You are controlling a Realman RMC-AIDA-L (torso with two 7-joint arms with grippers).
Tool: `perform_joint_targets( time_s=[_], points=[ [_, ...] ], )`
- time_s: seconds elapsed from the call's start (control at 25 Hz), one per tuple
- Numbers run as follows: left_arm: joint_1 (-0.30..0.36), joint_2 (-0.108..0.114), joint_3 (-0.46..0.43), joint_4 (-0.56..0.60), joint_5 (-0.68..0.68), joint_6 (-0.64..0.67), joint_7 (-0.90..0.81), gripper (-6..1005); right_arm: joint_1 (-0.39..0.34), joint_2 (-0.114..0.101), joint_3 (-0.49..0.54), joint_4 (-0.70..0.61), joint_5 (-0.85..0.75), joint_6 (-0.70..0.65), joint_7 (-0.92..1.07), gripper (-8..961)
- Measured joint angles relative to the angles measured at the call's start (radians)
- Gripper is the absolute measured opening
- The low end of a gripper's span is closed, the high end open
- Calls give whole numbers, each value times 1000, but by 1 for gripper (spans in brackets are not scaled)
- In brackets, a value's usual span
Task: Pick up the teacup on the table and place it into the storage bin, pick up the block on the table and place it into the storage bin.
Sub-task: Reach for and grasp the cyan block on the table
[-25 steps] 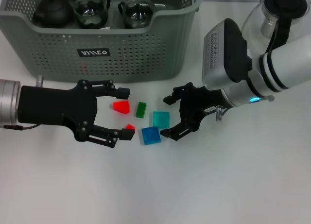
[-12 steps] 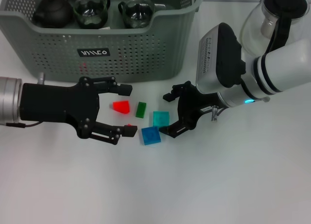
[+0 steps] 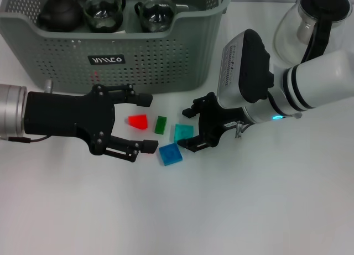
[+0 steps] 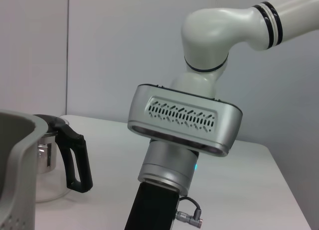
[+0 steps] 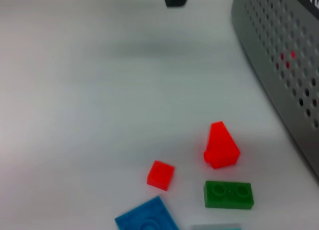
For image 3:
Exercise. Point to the teal square toy plate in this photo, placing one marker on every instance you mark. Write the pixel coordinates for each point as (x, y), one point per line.
(184, 131)

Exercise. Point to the black clay teapot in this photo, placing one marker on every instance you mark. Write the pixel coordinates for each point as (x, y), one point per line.
(62, 13)

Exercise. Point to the green toy brick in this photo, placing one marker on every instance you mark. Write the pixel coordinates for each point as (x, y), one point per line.
(160, 125)

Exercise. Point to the blue square toy plate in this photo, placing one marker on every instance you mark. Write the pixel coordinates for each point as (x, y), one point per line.
(171, 155)

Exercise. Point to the grey-green perforated storage bin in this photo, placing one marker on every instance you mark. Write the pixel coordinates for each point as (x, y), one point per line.
(166, 58)

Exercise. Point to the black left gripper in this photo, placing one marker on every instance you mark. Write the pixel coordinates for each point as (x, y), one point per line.
(69, 114)

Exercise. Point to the glass teacup with black holder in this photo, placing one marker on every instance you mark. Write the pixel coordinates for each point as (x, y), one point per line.
(155, 14)
(103, 14)

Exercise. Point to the red sloped toy block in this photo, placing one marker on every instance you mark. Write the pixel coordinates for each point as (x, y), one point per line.
(138, 120)

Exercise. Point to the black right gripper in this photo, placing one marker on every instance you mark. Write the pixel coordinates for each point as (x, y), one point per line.
(218, 119)

